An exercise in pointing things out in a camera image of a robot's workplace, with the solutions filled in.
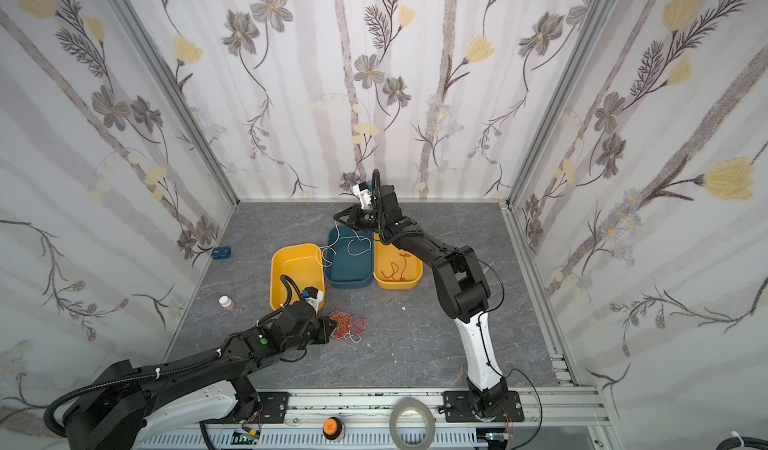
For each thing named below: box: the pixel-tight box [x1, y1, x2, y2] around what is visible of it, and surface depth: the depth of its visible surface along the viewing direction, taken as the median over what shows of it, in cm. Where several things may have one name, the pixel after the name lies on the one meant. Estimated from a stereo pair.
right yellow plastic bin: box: [373, 232, 423, 290], surface depth 98 cm
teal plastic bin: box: [325, 224, 374, 289], surface depth 101 cm
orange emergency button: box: [322, 416, 343, 440], surface depth 66 cm
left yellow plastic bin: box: [270, 244, 325, 311], surface depth 101 cm
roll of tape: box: [389, 396, 436, 450], surface depth 69 cm
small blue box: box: [211, 246, 232, 260], surface depth 106 cm
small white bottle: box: [218, 295, 236, 313], surface depth 91 cm
